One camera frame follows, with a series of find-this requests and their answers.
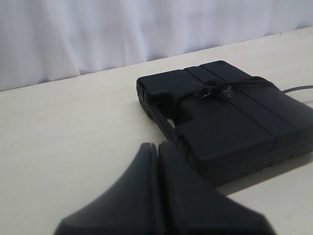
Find black plastic carrying case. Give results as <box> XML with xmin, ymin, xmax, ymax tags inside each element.
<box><xmin>136</xmin><ymin>61</ymin><xmax>313</xmax><ymax>187</ymax></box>

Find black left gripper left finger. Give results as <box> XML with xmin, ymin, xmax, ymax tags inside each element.
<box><xmin>55</xmin><ymin>143</ymin><xmax>164</xmax><ymax>235</ymax></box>

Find black braided rope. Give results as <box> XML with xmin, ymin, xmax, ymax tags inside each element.
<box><xmin>171</xmin><ymin>76</ymin><xmax>313</xmax><ymax>123</ymax></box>

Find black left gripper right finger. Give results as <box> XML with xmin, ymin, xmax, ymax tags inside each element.
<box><xmin>158</xmin><ymin>142</ymin><xmax>271</xmax><ymax>235</ymax></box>

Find white backdrop curtain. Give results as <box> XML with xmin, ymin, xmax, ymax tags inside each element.
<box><xmin>0</xmin><ymin>0</ymin><xmax>313</xmax><ymax>91</ymax></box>

